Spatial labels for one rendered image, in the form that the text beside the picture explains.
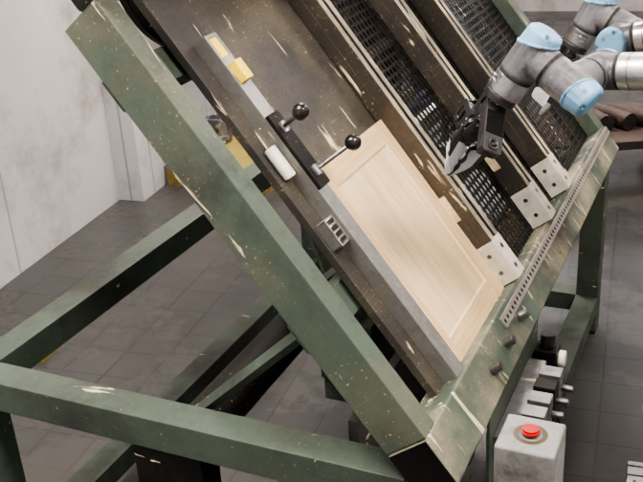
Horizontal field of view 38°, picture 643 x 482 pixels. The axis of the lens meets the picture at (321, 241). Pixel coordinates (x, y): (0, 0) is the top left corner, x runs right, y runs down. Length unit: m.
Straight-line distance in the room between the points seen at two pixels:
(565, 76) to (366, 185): 0.65
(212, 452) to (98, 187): 3.63
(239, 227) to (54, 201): 3.51
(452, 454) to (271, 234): 0.60
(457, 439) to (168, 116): 0.91
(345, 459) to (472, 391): 0.33
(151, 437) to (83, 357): 1.92
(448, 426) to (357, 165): 0.68
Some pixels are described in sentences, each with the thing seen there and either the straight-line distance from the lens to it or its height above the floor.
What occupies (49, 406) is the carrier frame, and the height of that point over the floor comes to 0.76.
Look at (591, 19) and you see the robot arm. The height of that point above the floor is 1.57.
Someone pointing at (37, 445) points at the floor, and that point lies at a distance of 3.73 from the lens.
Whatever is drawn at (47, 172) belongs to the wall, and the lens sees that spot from 5.28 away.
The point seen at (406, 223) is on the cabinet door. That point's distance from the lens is 2.33.
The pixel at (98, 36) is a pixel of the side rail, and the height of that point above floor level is 1.71.
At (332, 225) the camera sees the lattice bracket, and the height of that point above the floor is 1.26.
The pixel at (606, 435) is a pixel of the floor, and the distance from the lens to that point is 3.57.
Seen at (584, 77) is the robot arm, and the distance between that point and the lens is 1.85.
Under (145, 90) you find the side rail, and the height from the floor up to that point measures 1.61.
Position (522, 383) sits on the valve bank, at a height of 0.74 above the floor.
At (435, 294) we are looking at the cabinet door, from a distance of 2.28.
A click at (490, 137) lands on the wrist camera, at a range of 1.87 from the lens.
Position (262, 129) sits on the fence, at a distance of 2.08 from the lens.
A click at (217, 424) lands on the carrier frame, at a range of 2.25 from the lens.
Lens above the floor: 2.07
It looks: 24 degrees down
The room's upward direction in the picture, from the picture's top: 4 degrees counter-clockwise
